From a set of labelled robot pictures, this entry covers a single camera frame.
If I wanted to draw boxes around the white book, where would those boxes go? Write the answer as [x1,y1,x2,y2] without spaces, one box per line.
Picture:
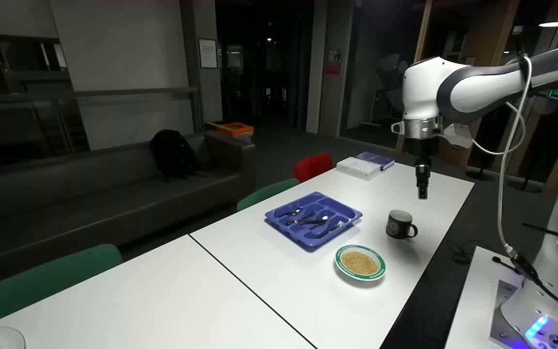
[336,155,384,181]

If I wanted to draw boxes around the white cable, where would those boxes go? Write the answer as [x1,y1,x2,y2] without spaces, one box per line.
[469,55,535,260]

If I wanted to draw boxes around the green chair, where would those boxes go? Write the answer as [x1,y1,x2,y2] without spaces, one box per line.
[235,177,303,214]
[0,243,124,334]

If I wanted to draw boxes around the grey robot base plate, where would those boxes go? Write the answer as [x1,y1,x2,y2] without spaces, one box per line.
[491,278,558,349]

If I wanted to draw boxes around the blue hardcover book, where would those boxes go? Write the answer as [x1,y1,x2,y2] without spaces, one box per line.
[355,152,398,173]

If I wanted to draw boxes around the red wall sign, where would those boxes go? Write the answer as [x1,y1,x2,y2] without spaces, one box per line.
[324,47,345,80]

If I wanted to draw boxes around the framed wall notice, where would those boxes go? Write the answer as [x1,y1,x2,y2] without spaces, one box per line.
[198,37,219,70]

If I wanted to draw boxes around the orange lidded bin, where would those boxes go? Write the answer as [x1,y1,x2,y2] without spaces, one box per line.
[213,121,256,142]

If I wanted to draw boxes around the black printed mug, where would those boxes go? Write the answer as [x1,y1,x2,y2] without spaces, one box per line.
[384,208,421,243]

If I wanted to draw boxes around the bright red chair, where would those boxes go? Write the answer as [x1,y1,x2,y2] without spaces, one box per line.
[293,152,337,184]

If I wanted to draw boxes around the blue plastic cutlery tray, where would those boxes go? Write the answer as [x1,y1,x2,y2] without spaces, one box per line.
[264,190,365,254]

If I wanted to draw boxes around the dark grey sofa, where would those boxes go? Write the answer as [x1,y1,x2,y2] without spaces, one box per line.
[0,132,258,287]

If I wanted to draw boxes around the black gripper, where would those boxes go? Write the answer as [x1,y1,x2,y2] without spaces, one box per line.
[409,136,436,200]

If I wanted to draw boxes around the black backpack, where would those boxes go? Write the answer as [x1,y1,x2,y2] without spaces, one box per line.
[148,128,198,181]

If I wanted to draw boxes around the black cable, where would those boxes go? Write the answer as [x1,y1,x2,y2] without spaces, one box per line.
[491,221,558,311]

